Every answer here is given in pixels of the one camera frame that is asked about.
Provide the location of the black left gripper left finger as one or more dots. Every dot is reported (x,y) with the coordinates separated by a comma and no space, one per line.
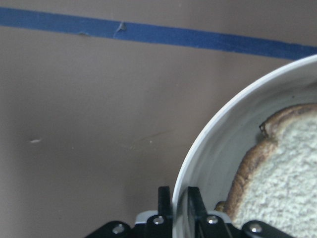
(164,203)

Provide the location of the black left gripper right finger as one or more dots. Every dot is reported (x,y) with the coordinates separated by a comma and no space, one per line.
(195,205)

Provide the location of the white bread slice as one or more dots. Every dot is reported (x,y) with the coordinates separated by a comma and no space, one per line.
(276,181)

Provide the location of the round cream plate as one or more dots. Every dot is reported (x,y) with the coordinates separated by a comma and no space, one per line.
(215,155)

